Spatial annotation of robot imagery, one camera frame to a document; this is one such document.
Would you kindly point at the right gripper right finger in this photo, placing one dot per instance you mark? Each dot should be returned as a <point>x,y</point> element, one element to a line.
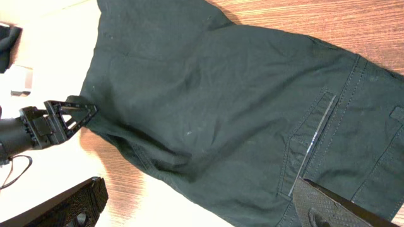
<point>317,206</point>

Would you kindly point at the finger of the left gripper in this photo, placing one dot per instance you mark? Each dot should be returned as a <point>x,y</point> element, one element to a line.
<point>66,119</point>

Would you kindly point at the black shorts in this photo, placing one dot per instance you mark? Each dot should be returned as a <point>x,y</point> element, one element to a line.
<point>230,115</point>

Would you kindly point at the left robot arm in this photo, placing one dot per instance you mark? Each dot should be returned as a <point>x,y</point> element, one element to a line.
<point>14,138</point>

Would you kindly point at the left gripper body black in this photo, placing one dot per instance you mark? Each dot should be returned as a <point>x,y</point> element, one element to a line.
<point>40,126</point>

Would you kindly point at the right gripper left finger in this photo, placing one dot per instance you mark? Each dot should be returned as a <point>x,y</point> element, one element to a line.
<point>79,206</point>

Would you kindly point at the black garment in pile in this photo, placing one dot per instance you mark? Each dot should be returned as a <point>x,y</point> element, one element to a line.
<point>9,36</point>

